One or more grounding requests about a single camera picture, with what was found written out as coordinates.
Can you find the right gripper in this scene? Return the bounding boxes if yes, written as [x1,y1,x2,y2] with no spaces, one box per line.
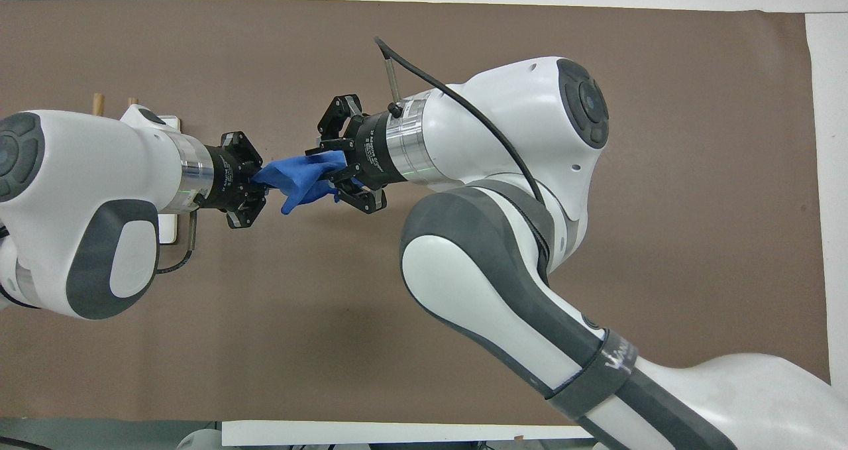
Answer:
[305,93,394,215]

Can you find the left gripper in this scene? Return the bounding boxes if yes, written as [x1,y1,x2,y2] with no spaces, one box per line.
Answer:
[203,130,267,230]

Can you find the blue towel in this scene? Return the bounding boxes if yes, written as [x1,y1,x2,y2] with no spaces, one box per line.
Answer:
[250,150,364,216]

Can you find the black cable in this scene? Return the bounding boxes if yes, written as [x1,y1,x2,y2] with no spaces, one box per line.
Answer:
[155,210,198,276]
[373,36,552,265]

